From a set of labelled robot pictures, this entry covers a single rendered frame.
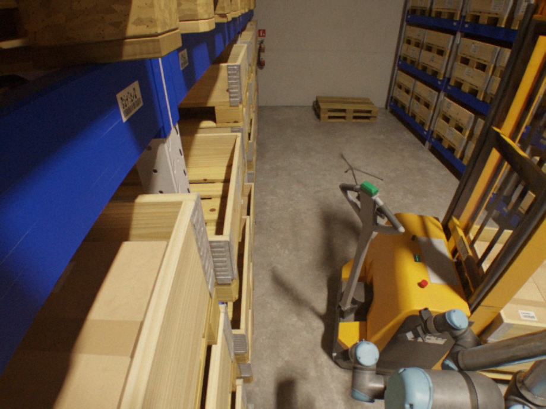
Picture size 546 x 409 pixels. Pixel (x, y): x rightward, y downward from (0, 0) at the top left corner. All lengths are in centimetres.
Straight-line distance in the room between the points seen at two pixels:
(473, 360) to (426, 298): 48
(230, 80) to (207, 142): 35
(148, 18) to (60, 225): 21
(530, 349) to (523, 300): 106
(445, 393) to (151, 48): 71
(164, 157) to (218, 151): 104
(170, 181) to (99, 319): 29
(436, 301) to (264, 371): 128
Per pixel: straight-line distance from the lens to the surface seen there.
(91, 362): 41
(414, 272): 177
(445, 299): 173
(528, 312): 217
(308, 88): 681
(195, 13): 62
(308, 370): 228
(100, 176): 34
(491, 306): 180
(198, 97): 160
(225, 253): 92
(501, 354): 124
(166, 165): 57
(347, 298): 200
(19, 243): 25
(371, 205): 138
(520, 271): 163
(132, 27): 34
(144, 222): 53
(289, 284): 265
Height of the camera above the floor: 213
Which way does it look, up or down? 38 degrees down
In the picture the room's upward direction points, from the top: straight up
